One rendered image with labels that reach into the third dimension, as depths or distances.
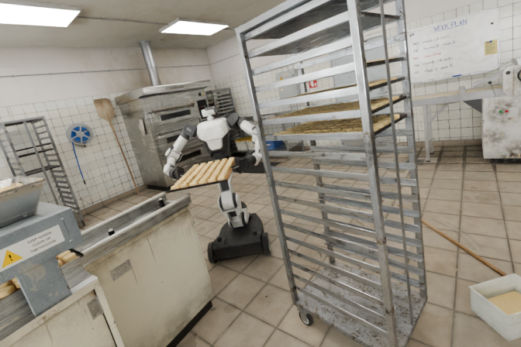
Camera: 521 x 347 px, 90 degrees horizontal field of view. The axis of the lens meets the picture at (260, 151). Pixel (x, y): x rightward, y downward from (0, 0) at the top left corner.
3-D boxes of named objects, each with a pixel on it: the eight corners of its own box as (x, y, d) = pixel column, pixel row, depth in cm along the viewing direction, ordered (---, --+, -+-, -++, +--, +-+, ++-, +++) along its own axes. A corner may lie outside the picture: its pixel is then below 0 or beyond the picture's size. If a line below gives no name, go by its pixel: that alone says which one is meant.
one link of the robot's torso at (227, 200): (222, 209, 249) (215, 162, 255) (240, 206, 248) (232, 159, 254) (219, 211, 234) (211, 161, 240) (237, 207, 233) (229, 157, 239)
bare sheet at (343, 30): (250, 57, 136) (249, 54, 136) (297, 53, 162) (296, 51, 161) (359, 15, 92) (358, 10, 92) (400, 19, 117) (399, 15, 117)
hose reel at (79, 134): (105, 176, 511) (87, 121, 487) (109, 176, 500) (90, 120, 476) (82, 183, 480) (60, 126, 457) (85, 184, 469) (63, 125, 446)
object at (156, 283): (132, 400, 143) (74, 259, 124) (104, 372, 163) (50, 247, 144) (218, 304, 198) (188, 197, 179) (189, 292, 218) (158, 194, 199)
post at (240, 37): (292, 304, 168) (234, 29, 133) (295, 301, 170) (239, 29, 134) (296, 306, 166) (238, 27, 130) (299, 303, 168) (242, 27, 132)
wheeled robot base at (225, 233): (224, 229, 307) (218, 204, 300) (267, 221, 303) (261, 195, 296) (213, 263, 245) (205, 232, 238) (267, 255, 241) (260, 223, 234)
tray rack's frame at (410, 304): (293, 316, 169) (232, 29, 132) (334, 270, 202) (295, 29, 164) (398, 383, 122) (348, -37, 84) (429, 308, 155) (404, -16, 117)
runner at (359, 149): (308, 151, 176) (307, 146, 176) (310, 149, 178) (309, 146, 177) (412, 153, 129) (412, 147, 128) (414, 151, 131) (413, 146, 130)
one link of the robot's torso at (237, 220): (230, 218, 278) (217, 193, 245) (248, 215, 277) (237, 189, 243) (230, 231, 267) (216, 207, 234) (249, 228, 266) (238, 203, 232)
